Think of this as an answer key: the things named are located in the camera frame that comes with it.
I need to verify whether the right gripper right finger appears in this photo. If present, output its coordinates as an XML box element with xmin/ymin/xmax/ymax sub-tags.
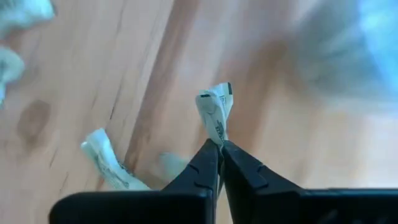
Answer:
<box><xmin>221</xmin><ymin>140</ymin><xmax>398</xmax><ymax>224</ymax></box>

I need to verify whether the purple plastic mug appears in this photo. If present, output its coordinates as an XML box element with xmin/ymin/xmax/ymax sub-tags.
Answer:
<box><xmin>357</xmin><ymin>0</ymin><xmax>398</xmax><ymax>100</ymax></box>

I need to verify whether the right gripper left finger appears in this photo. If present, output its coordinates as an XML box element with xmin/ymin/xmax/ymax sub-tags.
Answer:
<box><xmin>49</xmin><ymin>138</ymin><xmax>223</xmax><ymax>224</ymax></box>

